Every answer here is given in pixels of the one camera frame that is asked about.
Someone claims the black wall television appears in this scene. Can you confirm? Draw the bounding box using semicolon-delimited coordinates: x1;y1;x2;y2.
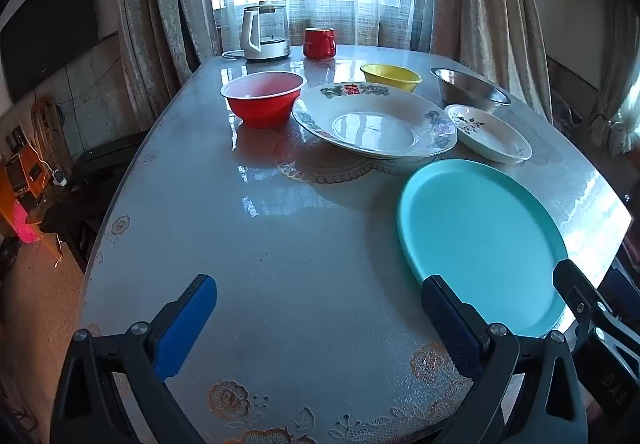
0;0;99;104

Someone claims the yellow plastic bowl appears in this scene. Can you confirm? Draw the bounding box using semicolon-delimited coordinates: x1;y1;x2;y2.
360;63;423;94

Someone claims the red mug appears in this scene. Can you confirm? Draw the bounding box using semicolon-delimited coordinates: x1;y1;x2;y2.
303;27;337;60

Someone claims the tied beige curtain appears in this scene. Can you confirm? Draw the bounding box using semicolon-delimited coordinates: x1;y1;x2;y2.
587;0;640;156

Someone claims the large floral ceramic plate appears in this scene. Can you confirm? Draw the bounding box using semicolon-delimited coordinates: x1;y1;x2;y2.
292;82;458;160

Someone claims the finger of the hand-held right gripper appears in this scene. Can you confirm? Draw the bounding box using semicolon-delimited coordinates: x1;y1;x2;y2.
572;319;640;405
552;259;626;327

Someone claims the pink plastic container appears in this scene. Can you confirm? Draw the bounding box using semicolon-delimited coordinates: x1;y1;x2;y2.
12;201;40;244

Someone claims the wooden chair back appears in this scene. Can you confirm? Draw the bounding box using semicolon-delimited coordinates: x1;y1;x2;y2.
30;94;62;166

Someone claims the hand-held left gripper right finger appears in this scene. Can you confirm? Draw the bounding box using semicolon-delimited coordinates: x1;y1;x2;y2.
421;274;588;444

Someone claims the beige patterned curtain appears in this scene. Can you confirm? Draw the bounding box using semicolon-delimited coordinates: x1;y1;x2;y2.
430;0;552;121

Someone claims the small floral ceramic plate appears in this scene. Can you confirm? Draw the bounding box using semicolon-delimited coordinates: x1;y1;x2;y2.
444;104;533;165

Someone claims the dark wooden bench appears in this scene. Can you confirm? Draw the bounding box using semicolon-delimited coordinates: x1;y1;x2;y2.
39;130;152;272

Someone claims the white glass electric kettle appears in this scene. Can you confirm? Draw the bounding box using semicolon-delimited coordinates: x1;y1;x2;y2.
240;3;292;62

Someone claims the red plastic bowl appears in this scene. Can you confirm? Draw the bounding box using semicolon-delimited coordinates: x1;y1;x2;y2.
220;71;306;129

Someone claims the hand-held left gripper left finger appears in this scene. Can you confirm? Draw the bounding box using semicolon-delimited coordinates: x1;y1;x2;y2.
50;274;218;444

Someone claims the teal plastic plate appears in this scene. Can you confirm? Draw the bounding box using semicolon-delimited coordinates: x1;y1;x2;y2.
396;159;569;338

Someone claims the stainless steel bowl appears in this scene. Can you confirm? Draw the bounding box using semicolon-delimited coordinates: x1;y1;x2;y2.
430;67;512;114

